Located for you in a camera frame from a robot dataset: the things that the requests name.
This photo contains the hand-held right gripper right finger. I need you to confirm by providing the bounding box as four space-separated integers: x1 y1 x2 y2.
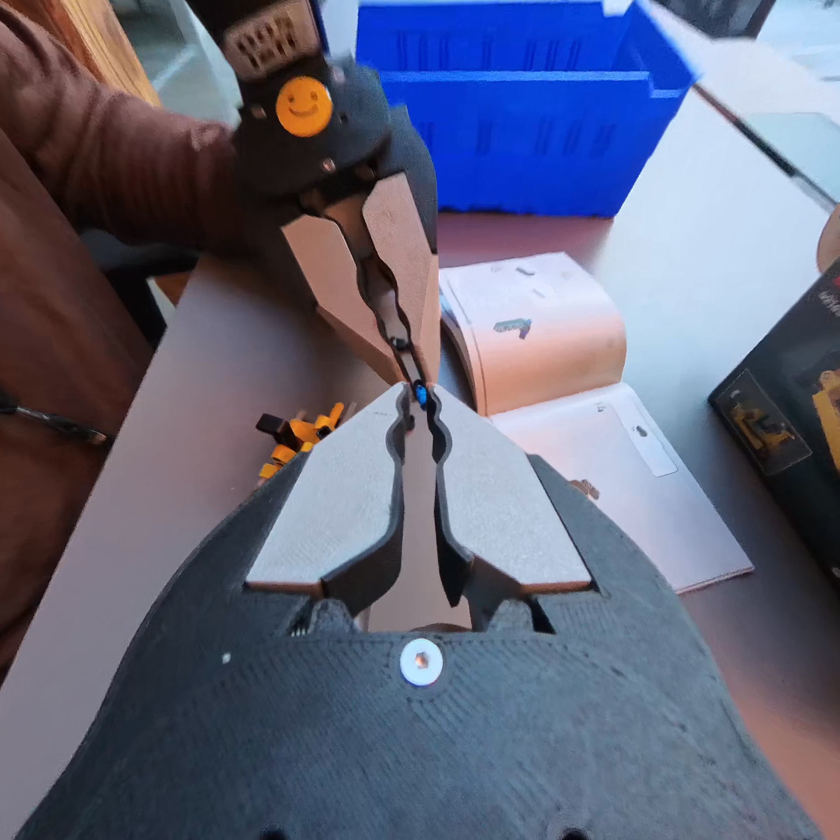
428 385 593 610

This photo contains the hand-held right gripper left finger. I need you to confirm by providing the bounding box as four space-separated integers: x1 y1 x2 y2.
245 382 413 616

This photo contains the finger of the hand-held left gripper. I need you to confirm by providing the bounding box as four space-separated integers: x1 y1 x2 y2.
361 172 441 387
281 213 411 388

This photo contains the person's left forearm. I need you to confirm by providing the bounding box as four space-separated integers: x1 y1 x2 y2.
0 7 263 260

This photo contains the yellow lego model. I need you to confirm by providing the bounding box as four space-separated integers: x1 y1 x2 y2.
253 402 347 490

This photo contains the black lego box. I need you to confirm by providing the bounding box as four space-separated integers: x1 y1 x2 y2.
707 257 840 581

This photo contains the blue plastic bin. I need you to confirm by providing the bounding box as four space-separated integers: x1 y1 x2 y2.
356 0 700 219

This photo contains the white instruction booklet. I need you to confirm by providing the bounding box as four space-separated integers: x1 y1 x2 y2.
437 251 756 595

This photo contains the black chair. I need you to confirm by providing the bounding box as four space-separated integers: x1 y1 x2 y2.
79 228 201 349

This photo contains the wooden cabinet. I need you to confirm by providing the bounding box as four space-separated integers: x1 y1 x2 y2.
20 0 164 109

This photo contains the person's brown jacket torso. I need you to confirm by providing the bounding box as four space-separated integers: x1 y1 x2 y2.
0 128 155 686

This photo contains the round wooden object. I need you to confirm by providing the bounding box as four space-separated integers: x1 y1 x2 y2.
815 205 840 275

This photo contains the black jacket cord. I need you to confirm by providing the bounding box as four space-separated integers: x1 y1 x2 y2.
0 387 109 448

